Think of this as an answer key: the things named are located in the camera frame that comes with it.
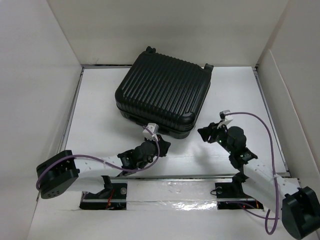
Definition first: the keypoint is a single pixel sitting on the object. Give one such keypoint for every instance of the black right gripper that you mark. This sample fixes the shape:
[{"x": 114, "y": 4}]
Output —
[{"x": 211, "y": 130}]

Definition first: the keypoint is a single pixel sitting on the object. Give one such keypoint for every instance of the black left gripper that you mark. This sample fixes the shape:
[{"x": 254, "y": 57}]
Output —
[{"x": 163, "y": 145}]

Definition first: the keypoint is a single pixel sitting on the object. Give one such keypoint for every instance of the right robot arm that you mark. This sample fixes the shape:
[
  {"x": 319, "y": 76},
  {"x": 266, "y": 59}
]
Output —
[{"x": 298, "y": 208}]

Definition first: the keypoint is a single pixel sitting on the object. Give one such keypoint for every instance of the black hard-shell suitcase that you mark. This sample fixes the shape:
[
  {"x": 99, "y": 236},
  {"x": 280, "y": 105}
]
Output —
[{"x": 164, "y": 90}]

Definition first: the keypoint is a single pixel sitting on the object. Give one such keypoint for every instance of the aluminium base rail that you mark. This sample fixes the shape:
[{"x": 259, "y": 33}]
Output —
[{"x": 148, "y": 194}]

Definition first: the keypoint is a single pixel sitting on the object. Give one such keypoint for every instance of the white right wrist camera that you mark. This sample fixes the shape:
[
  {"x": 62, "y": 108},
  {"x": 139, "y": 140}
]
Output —
[{"x": 225, "y": 118}]

